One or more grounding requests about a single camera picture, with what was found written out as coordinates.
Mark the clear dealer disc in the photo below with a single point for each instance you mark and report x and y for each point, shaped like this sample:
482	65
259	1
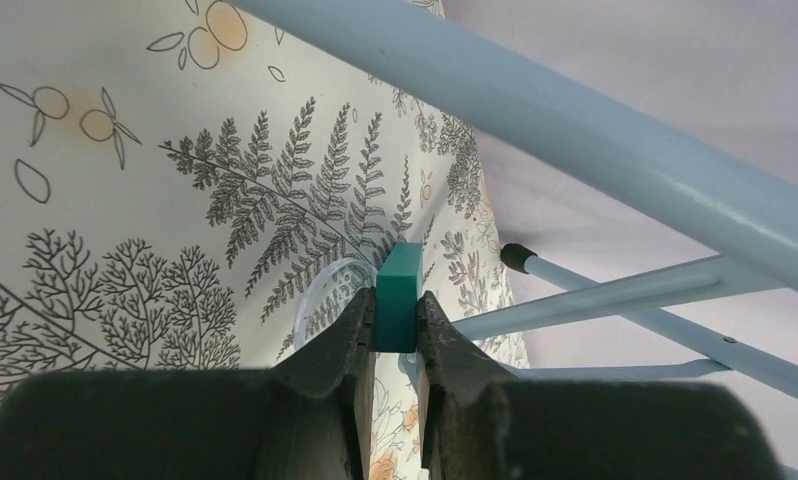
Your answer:
327	295

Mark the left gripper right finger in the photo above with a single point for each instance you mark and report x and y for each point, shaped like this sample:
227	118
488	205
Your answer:
480	421

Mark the teal rectangular block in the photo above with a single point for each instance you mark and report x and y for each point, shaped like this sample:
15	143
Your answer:
398	285

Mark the blue tripod stand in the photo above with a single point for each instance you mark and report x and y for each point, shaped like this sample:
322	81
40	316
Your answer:
747	216

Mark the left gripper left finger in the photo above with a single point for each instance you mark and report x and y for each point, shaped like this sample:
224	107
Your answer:
309	417

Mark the floral table cloth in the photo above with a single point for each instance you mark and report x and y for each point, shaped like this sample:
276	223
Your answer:
174	174

